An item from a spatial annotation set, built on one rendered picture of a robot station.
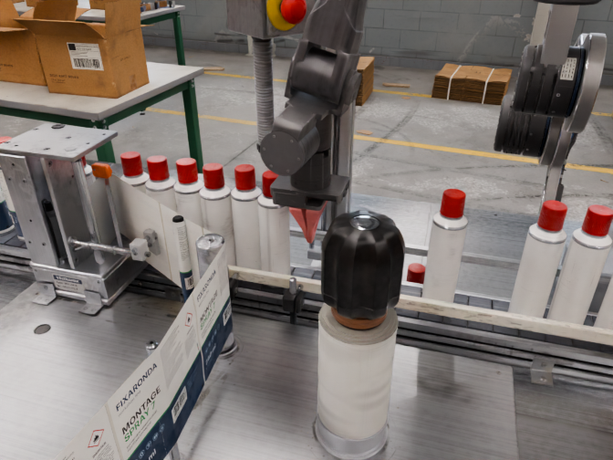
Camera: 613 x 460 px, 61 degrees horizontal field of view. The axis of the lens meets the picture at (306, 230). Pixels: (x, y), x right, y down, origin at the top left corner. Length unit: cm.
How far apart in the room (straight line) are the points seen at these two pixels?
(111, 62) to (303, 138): 180
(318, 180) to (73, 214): 40
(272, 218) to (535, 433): 48
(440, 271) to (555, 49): 56
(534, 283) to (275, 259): 40
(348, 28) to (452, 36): 552
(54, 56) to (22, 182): 168
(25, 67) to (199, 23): 463
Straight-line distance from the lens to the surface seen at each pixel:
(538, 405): 85
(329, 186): 73
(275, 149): 63
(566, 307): 87
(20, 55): 277
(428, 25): 617
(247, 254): 90
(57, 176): 86
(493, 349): 87
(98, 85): 243
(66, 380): 82
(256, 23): 77
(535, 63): 120
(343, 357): 55
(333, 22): 65
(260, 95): 88
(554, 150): 168
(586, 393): 90
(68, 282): 94
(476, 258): 88
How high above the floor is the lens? 143
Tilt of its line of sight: 31 degrees down
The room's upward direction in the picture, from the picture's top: straight up
